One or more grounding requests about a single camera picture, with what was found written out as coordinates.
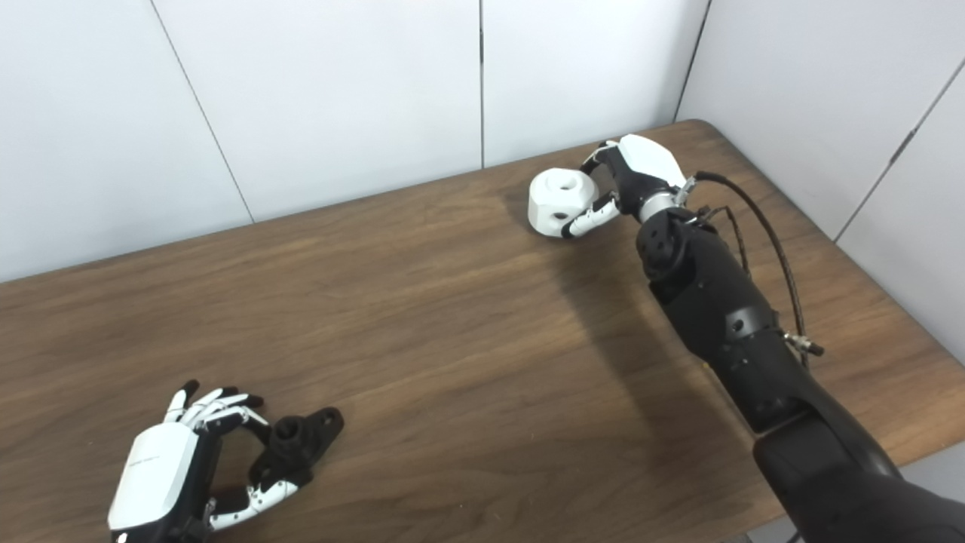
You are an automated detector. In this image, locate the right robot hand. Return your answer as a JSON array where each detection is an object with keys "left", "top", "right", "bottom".
[{"left": 562, "top": 134, "right": 688, "bottom": 240}]

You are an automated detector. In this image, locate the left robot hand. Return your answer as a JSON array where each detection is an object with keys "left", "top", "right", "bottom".
[{"left": 107, "top": 379, "right": 299, "bottom": 543}]

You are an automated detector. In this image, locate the round white piece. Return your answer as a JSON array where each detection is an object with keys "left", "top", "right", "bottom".
[{"left": 527, "top": 169, "right": 601, "bottom": 239}]

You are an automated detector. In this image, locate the black flanged holder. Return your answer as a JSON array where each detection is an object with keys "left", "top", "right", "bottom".
[{"left": 249, "top": 407, "right": 345, "bottom": 488}]

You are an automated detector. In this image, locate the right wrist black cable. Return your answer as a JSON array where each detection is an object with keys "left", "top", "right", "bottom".
[{"left": 679, "top": 171, "right": 826, "bottom": 370}]

